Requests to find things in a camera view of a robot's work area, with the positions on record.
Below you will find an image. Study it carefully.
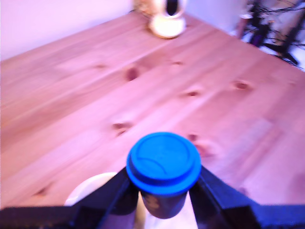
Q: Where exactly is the white mug with cartoon print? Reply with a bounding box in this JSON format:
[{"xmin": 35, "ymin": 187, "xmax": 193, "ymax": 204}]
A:
[{"xmin": 64, "ymin": 172, "xmax": 198, "ymax": 229}]

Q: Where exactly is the blue coffee capsule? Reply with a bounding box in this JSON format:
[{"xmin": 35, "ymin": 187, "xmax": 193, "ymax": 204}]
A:
[{"xmin": 125, "ymin": 132, "xmax": 202, "ymax": 219}]

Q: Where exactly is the small white round camera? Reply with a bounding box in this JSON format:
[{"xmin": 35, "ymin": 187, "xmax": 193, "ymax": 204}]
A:
[{"xmin": 147, "ymin": 0, "xmax": 186, "ymax": 39}]

